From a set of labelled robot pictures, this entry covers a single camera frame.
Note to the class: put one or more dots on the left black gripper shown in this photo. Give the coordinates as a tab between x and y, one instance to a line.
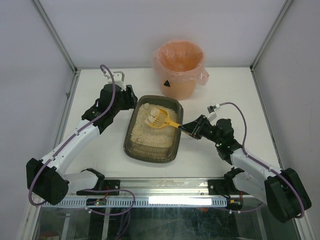
130	95

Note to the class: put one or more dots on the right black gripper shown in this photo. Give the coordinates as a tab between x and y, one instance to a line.
199	127

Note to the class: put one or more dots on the yellow plastic litter scoop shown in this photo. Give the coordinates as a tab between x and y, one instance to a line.
163	120

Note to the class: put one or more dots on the dark grey litter box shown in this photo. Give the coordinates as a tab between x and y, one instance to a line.
154	154

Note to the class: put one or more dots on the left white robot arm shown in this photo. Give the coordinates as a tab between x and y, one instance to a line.
47	177

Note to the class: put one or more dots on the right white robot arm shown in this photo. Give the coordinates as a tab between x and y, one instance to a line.
280	189

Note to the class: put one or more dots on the litter clump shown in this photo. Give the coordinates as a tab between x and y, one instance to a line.
150	120
154	112

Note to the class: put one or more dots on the cat litter granules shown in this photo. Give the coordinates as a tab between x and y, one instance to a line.
152	137

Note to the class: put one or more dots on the translucent pink bin liner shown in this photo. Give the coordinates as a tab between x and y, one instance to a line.
179	61

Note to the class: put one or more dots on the orange trash bin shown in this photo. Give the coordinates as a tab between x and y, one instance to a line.
176	90

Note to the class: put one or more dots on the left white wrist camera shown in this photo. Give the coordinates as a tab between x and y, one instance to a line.
119	78

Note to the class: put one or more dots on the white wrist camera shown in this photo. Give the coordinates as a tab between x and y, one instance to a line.
212	111
119	78

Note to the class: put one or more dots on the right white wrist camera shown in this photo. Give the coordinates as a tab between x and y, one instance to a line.
212	111

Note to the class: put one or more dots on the aluminium mounting rail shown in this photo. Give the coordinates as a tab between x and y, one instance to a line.
150	186

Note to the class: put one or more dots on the white slotted cable duct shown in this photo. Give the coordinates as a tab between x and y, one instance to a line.
143	202

